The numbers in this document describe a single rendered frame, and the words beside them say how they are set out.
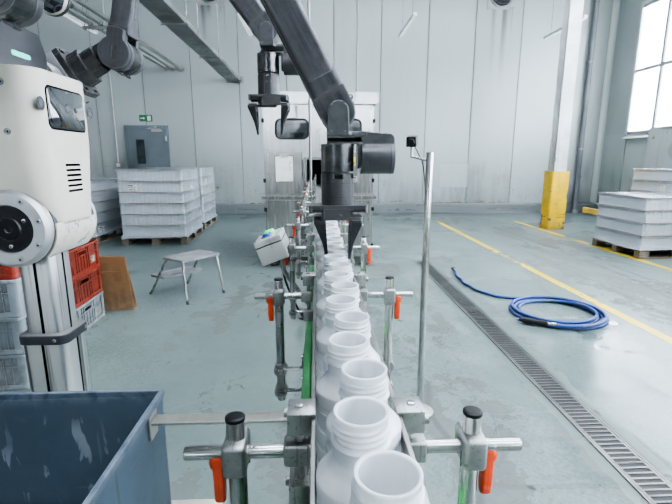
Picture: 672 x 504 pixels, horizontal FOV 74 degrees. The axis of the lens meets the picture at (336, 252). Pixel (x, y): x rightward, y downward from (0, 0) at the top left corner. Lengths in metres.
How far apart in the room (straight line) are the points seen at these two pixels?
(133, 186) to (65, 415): 6.75
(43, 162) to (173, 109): 10.51
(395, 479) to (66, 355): 1.01
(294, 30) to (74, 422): 0.74
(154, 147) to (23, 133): 10.56
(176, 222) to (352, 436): 7.18
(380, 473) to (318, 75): 0.62
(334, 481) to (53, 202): 0.89
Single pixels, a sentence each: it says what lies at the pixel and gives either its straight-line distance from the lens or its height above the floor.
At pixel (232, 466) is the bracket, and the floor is 1.07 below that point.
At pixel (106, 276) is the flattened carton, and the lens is 4.34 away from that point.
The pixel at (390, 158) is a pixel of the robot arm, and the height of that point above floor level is 1.33.
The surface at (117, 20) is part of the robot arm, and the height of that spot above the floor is 1.66.
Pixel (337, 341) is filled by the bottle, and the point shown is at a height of 1.16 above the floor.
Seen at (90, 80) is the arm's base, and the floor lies 1.52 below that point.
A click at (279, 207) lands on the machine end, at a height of 0.74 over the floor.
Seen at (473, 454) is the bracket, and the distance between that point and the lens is 0.43.
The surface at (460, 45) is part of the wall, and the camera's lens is 11.80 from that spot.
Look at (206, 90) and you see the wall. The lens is 11.39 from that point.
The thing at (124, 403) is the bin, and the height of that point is 0.93.
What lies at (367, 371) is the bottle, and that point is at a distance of 0.38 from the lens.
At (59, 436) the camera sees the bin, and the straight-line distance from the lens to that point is 0.93.
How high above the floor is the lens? 1.32
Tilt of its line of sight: 12 degrees down
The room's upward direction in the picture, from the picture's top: straight up
